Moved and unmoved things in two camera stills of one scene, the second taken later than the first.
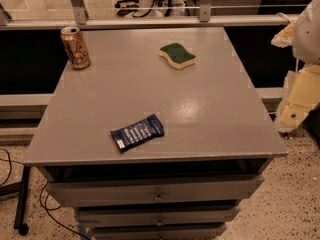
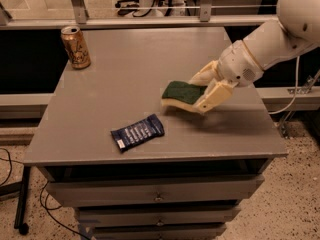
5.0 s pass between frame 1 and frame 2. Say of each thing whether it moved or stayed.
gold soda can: stayed
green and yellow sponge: moved
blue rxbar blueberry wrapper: stayed
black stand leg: stayed
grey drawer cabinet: stayed
